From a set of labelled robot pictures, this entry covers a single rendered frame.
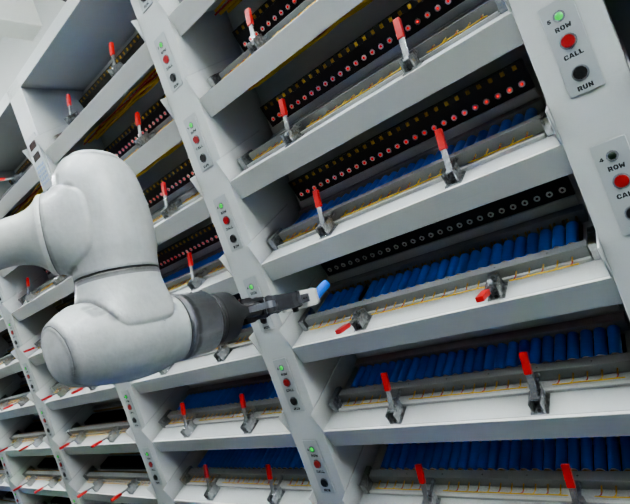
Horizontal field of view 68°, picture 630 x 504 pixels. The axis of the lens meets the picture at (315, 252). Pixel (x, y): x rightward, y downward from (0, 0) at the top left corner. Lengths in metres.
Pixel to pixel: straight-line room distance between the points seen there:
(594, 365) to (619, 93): 0.40
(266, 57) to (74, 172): 0.47
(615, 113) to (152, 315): 0.62
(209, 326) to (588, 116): 0.56
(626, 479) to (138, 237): 0.80
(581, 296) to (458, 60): 0.38
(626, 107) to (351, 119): 0.40
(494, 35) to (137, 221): 0.54
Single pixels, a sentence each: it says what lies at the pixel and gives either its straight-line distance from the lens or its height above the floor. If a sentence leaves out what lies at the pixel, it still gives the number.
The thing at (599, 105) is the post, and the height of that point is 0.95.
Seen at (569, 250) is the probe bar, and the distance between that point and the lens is 0.78.
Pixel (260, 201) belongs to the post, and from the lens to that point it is 1.06.
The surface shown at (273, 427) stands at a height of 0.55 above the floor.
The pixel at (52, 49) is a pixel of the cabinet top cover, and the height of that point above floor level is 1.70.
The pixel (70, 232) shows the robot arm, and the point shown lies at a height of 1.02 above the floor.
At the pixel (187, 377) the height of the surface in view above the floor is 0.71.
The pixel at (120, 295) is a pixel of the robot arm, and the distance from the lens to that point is 0.58.
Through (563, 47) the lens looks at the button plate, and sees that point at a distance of 0.72.
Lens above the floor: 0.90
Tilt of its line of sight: 1 degrees up
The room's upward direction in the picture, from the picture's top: 21 degrees counter-clockwise
